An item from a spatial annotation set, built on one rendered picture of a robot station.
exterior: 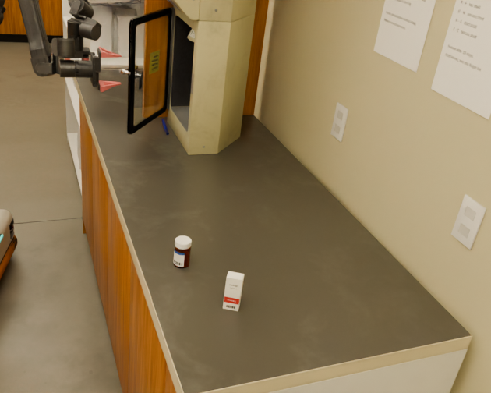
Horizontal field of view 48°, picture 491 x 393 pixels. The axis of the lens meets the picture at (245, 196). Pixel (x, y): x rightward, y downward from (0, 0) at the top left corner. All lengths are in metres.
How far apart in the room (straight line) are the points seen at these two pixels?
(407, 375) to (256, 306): 0.38
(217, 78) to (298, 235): 0.63
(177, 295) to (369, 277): 0.51
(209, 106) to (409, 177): 0.75
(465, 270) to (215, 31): 1.05
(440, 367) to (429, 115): 0.63
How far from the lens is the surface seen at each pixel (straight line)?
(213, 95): 1.94
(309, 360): 1.23
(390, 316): 1.40
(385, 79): 1.68
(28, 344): 2.61
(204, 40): 1.88
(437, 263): 1.54
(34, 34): 2.02
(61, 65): 1.98
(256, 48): 2.36
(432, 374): 1.46
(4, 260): 2.92
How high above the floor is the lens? 1.78
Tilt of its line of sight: 28 degrees down
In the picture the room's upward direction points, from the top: 8 degrees clockwise
